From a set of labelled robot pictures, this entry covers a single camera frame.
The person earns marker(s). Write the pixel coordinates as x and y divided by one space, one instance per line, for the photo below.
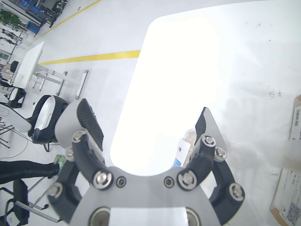
28 169

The clear plastic bag with label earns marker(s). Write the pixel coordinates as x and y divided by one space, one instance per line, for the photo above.
183 149

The large brown carton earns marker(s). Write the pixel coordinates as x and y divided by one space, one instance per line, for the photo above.
291 189

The white desk with metal legs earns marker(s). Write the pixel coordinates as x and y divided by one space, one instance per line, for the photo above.
30 62

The black office chair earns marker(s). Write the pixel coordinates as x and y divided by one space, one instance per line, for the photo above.
14 66

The blue storage rack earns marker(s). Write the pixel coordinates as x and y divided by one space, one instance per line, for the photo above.
23 1

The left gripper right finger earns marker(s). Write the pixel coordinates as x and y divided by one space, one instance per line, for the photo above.
202 156

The green potted plant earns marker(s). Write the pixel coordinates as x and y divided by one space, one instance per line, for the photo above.
9 18

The black chair with metal legs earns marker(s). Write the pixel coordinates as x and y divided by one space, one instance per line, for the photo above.
20 189

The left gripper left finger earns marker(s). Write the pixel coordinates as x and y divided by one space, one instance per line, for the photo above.
88 156

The white round-cornered side table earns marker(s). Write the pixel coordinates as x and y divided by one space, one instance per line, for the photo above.
11 116

